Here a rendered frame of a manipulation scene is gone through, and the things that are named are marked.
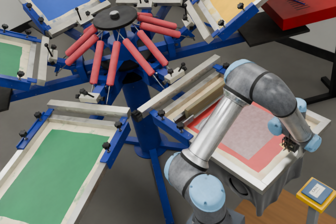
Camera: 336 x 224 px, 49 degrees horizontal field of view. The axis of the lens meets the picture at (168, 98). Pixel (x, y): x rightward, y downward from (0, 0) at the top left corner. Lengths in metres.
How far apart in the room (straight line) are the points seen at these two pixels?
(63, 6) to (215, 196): 2.40
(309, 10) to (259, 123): 1.03
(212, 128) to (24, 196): 1.18
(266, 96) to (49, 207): 1.26
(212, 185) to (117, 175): 2.06
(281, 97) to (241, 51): 3.13
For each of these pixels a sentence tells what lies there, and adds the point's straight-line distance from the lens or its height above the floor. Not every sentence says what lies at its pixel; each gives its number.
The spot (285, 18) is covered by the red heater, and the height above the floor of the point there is 1.11.
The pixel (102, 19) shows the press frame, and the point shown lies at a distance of 2.63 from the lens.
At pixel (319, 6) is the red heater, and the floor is 1.10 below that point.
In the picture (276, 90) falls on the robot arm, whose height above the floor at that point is 1.66.
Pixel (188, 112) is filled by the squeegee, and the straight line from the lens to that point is 2.10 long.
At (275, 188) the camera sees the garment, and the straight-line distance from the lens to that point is 2.23.
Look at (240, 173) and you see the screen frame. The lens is 1.87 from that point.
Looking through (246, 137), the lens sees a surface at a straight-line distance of 2.06.
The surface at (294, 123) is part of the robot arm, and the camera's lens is 1.41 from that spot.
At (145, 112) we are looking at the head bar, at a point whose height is 1.02.
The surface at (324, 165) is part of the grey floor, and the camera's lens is 3.21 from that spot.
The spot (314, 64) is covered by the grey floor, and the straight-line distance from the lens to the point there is 4.18.
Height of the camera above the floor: 2.47
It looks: 40 degrees down
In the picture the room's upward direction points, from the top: 12 degrees counter-clockwise
